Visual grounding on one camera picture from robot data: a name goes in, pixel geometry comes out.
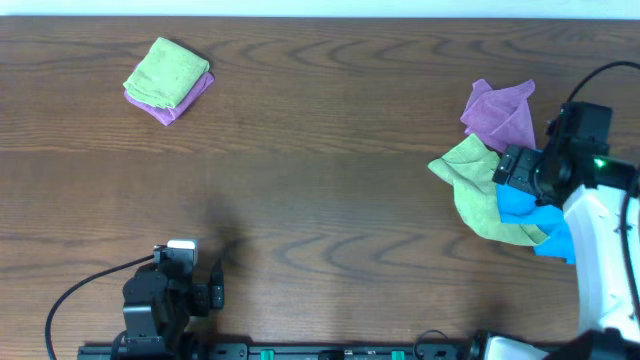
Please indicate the crumpled purple cloth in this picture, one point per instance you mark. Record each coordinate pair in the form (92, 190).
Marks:
(500, 117)

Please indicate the folded purple cloth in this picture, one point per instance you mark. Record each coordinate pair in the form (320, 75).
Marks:
(172, 111)

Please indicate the folded green cloth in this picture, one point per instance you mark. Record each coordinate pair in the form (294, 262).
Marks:
(164, 52)

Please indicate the blue microfiber cloth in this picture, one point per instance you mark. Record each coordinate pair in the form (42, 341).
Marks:
(518, 207)

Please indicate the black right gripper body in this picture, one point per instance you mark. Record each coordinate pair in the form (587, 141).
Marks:
(507, 167)

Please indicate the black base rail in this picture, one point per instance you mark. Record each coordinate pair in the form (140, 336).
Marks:
(239, 351)

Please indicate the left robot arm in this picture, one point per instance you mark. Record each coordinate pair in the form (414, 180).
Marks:
(159, 301)

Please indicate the crumpled green cloth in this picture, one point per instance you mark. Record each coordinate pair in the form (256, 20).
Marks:
(468, 168)

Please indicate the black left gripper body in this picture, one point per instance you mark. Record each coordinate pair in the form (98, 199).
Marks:
(215, 293)

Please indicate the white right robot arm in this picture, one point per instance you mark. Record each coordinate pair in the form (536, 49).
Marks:
(599, 200)

